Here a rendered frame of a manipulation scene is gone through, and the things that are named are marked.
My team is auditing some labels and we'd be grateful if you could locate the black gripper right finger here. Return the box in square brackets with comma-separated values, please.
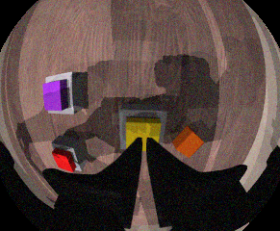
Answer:
[146, 138, 247, 228]

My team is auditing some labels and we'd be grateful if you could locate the purple button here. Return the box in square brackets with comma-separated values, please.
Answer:
[43, 72, 83, 115]

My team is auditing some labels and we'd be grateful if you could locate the red button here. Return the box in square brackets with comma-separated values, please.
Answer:
[51, 135, 87, 172]

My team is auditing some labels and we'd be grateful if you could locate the orange block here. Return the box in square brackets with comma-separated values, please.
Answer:
[172, 126, 204, 157]

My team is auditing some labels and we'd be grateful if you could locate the yellow button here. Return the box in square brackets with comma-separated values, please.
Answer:
[119, 104, 166, 151]

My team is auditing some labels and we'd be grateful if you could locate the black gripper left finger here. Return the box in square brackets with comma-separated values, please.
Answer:
[43, 138, 143, 228]

